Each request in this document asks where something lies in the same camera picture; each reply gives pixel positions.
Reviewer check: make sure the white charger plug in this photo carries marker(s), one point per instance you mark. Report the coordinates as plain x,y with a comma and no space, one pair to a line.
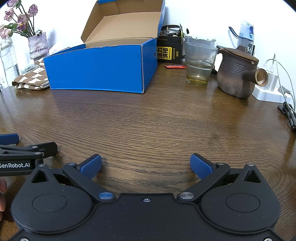
272,78

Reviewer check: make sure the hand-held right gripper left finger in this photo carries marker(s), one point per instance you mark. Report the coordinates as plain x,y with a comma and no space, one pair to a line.
91,166

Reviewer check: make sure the clear blue water bottle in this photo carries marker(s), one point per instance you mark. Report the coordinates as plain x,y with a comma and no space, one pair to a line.
246,32

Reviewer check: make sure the clear glass bottle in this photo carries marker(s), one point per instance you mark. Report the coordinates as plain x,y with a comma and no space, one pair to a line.
8,60

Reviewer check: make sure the clear plastic packet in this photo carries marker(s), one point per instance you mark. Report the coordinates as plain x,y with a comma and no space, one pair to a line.
27,68

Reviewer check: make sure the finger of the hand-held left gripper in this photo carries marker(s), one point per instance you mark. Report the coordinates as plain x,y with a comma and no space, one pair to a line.
9,139
49,149

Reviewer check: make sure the small red sachet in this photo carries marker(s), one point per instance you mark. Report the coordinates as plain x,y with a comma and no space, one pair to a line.
174,67

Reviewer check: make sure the white power strip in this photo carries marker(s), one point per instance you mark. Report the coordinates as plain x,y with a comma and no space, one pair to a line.
266,95

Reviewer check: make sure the clear plastic container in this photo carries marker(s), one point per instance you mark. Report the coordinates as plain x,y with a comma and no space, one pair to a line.
201,39

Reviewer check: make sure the mottled ceramic vase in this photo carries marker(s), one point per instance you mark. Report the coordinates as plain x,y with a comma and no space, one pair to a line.
38,46

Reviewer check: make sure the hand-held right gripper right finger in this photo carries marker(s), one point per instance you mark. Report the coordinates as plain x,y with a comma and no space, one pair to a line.
200,165

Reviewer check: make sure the brown ceramic teapot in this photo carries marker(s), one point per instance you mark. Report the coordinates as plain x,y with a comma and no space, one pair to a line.
233,74

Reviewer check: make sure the dried pink flowers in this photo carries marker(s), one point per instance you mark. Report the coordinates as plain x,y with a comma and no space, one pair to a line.
23,20

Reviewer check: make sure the glass cup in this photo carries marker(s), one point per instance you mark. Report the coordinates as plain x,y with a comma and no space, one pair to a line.
198,69

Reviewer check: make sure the blue cardboard box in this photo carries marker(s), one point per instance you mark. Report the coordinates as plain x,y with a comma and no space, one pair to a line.
97,69

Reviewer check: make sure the person's left hand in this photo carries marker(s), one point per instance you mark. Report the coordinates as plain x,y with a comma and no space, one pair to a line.
2,201

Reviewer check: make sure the black box with yellow label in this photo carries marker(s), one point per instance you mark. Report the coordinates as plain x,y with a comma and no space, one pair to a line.
165,41

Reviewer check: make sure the black clip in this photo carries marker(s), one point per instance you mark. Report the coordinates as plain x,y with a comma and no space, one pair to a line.
288,111

